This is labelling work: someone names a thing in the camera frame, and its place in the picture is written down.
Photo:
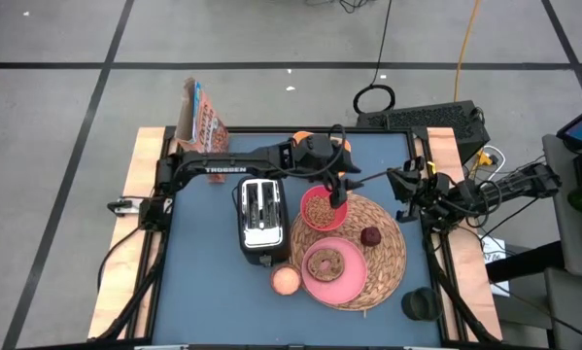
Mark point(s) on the yellow tape tag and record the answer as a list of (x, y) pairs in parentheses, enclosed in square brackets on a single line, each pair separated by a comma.
[(432, 168)]

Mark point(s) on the brown bagel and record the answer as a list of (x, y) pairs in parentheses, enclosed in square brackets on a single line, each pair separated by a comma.
[(315, 265)]

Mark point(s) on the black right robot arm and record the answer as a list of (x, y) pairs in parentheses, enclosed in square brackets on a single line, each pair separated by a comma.
[(514, 187)]

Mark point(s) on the red bowl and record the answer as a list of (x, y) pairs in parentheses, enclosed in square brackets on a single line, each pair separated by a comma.
[(307, 216)]

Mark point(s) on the round woven placemat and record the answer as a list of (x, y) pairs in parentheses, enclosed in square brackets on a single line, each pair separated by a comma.
[(387, 272)]

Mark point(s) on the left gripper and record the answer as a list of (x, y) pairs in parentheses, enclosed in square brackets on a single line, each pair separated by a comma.
[(319, 155)]

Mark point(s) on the orange faceted tumbler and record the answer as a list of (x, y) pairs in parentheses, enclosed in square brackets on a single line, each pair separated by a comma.
[(286, 280)]

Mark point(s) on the brown cereal pieces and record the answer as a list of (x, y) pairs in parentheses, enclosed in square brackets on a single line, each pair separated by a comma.
[(319, 212)]

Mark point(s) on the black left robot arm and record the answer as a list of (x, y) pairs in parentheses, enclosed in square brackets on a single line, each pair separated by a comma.
[(261, 158)]

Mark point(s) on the Cheerios cereal box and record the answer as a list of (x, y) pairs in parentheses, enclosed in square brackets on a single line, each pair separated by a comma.
[(208, 121)]

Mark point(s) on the orange plastic tray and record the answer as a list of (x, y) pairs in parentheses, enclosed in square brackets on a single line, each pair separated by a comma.
[(301, 137)]

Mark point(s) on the grey desk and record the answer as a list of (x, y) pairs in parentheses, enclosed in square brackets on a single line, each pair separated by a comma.
[(562, 219)]

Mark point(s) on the grey box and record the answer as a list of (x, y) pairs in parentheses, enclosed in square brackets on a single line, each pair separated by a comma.
[(572, 311)]

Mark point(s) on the light wooden board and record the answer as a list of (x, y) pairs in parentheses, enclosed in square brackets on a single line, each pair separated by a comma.
[(443, 146), (140, 150)]

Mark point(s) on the black and silver toaster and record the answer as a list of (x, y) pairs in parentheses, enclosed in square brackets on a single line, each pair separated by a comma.
[(261, 238)]

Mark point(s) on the black computer case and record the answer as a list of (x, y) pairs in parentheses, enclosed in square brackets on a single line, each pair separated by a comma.
[(426, 119)]

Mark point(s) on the black aluminium table frame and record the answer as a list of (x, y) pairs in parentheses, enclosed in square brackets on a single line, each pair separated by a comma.
[(251, 130)]

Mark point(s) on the dark green cup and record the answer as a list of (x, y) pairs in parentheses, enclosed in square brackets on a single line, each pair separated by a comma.
[(421, 304)]

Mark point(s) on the white paper sheet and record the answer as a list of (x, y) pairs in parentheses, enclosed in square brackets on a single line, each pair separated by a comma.
[(494, 255)]

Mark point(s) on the pink plate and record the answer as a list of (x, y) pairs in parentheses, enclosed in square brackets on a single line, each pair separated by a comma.
[(353, 287)]

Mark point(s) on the dark red plum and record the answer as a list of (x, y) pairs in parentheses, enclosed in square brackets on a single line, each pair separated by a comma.
[(370, 236)]

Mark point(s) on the black beam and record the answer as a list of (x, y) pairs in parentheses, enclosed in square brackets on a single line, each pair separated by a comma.
[(523, 262)]

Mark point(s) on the yellow plug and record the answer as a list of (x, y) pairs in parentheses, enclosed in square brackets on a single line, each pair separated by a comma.
[(484, 159)]

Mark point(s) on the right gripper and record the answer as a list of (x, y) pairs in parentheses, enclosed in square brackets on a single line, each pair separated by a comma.
[(429, 194)]

